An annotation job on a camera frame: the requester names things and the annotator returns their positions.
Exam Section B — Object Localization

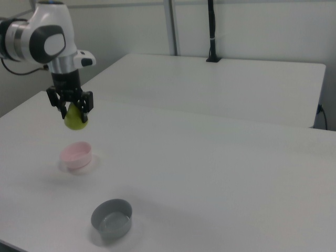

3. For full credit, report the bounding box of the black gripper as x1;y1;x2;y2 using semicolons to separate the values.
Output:
46;69;95;124

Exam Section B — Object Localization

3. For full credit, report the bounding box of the pink bowl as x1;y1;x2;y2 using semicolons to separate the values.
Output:
58;141;93;171

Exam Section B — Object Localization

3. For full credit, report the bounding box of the metal partition post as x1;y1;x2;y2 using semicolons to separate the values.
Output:
164;0;182;56

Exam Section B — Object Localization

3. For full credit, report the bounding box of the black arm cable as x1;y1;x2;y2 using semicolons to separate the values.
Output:
0;57;50;76

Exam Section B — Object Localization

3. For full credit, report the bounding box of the green pear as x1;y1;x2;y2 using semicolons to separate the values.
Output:
64;102;89;131

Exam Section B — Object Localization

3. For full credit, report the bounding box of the black power cable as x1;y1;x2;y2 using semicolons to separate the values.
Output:
317;103;329;131

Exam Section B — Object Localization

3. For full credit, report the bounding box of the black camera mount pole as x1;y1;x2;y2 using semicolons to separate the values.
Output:
205;0;223;63

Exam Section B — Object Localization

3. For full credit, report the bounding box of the white side table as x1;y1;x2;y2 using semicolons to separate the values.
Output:
80;54;327;129

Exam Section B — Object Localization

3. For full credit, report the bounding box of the gray bowl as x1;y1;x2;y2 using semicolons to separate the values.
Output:
90;198;133;240

